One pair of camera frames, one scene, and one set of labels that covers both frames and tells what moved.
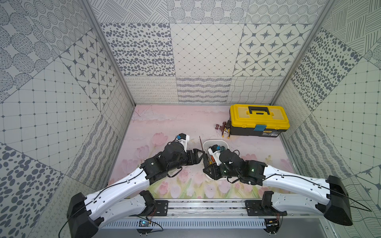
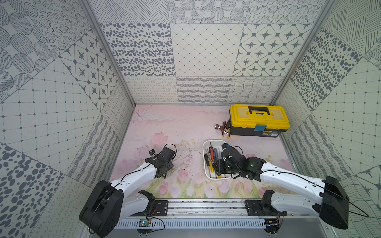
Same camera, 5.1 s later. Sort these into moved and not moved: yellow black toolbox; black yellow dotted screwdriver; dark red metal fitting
Moved: black yellow dotted screwdriver
Not moved: yellow black toolbox; dark red metal fitting
